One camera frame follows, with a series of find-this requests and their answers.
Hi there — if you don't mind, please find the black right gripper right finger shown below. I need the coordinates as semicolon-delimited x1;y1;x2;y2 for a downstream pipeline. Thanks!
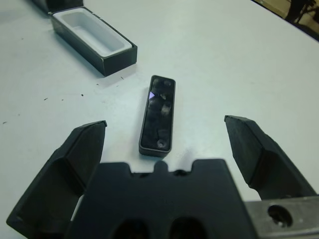
223;115;319;201

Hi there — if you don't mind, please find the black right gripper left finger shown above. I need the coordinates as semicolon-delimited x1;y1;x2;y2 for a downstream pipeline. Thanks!
6;120;108;239

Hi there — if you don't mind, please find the black bar-shaped camera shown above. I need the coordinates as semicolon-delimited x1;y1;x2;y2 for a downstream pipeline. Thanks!
138;74;176;158

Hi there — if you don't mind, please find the black box lid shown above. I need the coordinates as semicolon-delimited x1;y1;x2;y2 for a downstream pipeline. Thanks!
31;0;84;15

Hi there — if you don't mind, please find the black box base white insert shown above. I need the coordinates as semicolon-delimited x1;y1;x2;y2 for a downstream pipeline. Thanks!
50;6;139;77

